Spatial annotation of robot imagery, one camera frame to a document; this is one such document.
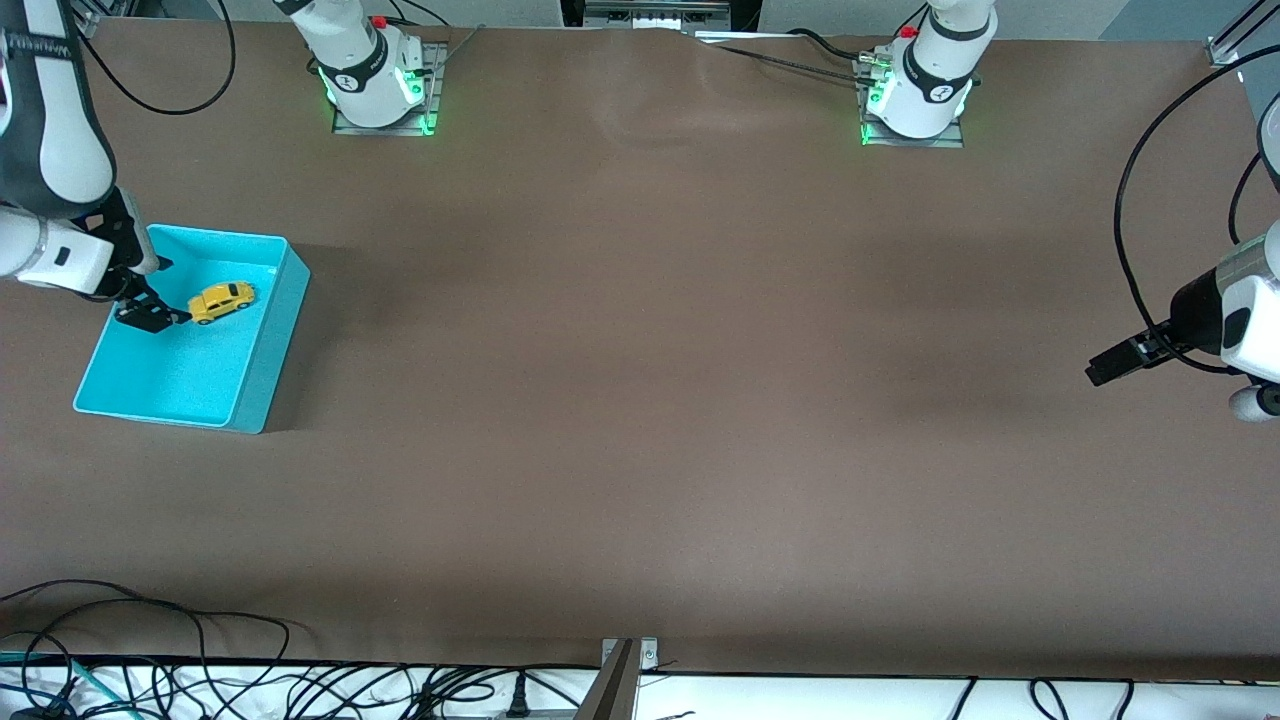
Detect yellow beetle toy car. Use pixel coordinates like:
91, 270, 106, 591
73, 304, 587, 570
187, 281, 258, 326

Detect turquoise plastic bin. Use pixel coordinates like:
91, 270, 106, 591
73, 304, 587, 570
72, 223, 311, 435

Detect table cover sheet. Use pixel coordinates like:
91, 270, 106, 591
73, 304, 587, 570
0, 18, 1280, 681

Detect long looping black arm cable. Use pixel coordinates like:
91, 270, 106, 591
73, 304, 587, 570
75, 0, 237, 116

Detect black cable over table edge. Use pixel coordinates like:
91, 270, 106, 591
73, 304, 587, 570
0, 578, 293, 720

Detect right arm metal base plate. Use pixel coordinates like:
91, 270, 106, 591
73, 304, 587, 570
332, 42, 443, 137

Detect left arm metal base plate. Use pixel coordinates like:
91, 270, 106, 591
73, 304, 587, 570
858, 55, 967, 149

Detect curled black cable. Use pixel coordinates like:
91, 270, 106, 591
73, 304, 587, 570
1028, 678, 1137, 720

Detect thin grey cable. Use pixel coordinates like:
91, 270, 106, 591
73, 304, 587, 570
435, 25, 488, 76

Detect thick black base cable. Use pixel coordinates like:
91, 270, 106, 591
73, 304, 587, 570
785, 27, 881, 63

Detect thin grey base cables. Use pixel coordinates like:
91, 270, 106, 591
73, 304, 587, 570
695, 33, 876, 89

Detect black equipment with metal rail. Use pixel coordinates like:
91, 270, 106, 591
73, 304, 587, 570
560, 0, 761, 33

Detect metal table edge bracket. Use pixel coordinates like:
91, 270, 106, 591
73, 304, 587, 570
575, 637, 661, 720

